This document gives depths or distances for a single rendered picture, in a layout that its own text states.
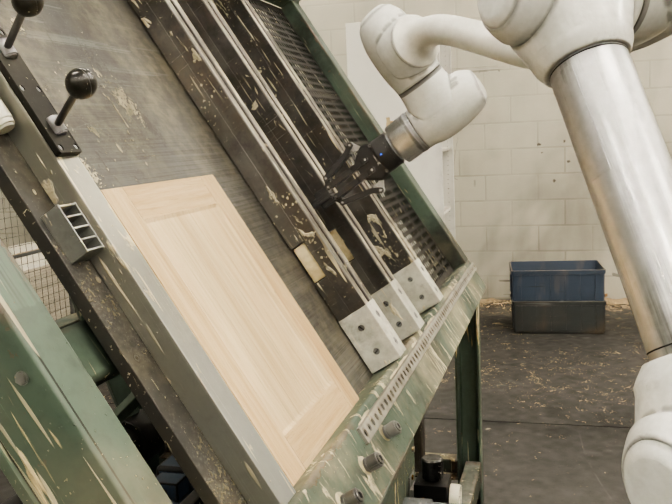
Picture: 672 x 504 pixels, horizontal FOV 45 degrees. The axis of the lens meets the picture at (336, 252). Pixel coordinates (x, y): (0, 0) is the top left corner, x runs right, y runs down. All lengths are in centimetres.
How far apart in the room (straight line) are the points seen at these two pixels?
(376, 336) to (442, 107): 47
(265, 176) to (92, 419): 89
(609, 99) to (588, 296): 453
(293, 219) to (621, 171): 80
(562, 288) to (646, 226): 453
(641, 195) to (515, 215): 550
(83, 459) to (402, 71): 101
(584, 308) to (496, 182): 143
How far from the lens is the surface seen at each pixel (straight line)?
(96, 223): 107
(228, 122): 166
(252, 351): 124
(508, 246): 650
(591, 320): 555
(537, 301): 549
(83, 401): 85
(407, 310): 183
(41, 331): 86
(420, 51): 157
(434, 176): 508
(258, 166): 164
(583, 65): 104
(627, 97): 103
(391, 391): 153
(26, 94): 112
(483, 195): 647
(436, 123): 162
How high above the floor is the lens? 136
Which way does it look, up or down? 8 degrees down
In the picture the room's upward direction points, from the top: 3 degrees counter-clockwise
